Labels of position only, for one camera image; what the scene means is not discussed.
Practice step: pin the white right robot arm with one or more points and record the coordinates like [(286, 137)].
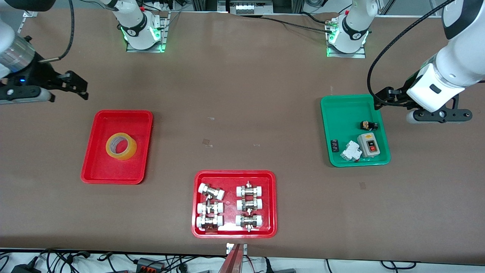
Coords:
[(136, 22)]

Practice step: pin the metal valve with white caps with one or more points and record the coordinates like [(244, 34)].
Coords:
[(210, 208), (249, 220), (212, 192), (209, 222), (249, 204), (249, 190)]

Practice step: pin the red metal bar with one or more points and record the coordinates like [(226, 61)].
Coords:
[(232, 263)]

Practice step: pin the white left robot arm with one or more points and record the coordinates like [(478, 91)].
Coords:
[(356, 26)]

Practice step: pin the aluminium frame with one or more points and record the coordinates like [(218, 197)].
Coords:
[(204, 5)]

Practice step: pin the aluminium arm base plate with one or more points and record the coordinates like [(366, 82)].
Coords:
[(146, 50), (356, 55)]

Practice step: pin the small black relay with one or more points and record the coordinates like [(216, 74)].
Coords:
[(334, 146)]

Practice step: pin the small black yellow component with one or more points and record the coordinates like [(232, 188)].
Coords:
[(366, 125)]

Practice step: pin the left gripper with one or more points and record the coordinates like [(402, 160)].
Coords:
[(402, 94)]

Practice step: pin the black power strip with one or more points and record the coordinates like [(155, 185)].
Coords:
[(149, 264)]

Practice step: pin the green plastic tray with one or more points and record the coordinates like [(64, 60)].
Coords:
[(341, 117)]

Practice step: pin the gray push button switch box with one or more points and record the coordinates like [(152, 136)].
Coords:
[(365, 148)]

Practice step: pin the white socket strip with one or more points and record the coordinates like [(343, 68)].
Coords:
[(245, 7)]

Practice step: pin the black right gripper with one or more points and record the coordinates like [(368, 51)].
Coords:
[(42, 72)]

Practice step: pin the yellow tape roll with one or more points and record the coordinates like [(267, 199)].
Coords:
[(131, 151)]

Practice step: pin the large red plastic tray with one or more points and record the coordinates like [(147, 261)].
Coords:
[(231, 204)]

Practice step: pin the small red plastic tray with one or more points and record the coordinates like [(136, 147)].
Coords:
[(94, 170)]

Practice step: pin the silver clamp bracket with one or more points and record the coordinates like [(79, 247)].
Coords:
[(228, 248)]

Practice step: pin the black power adapter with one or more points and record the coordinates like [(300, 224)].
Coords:
[(24, 269)]

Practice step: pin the white circuit breaker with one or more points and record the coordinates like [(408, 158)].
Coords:
[(350, 151)]

